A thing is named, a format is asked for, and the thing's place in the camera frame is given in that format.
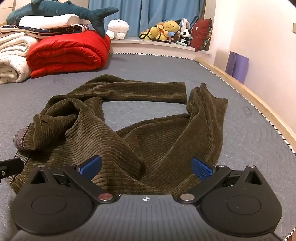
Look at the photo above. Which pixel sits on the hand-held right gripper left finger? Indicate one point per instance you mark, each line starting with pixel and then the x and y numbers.
pixel 91 165

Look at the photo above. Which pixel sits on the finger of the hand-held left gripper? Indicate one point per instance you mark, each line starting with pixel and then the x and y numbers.
pixel 11 166

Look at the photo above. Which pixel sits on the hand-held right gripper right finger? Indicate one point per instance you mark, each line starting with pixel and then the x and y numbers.
pixel 202 169

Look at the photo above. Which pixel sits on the purple rolled yoga mat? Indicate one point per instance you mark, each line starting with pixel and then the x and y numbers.
pixel 238 67

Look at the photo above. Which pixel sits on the cream fleece blanket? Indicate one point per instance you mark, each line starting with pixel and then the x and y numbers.
pixel 13 58

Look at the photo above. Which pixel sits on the red folded quilt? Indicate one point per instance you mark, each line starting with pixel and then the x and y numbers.
pixel 69 53

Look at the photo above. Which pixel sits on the white window sill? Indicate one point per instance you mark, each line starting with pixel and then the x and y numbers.
pixel 150 45

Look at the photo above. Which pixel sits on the red cushion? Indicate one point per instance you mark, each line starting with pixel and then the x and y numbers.
pixel 200 34

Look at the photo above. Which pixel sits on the panda plush toy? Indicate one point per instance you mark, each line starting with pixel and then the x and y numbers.
pixel 185 34

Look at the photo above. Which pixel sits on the white plush toy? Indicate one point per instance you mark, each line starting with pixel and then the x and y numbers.
pixel 118 26

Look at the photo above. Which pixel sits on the yellow bear plush toy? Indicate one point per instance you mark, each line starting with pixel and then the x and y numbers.
pixel 172 26

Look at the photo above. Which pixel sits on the light blue bag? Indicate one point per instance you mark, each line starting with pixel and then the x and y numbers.
pixel 185 23

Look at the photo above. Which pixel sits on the blue shark plush toy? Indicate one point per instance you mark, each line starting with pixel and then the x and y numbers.
pixel 46 9

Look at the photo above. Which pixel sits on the wooden bed frame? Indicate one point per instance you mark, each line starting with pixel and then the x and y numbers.
pixel 254 97

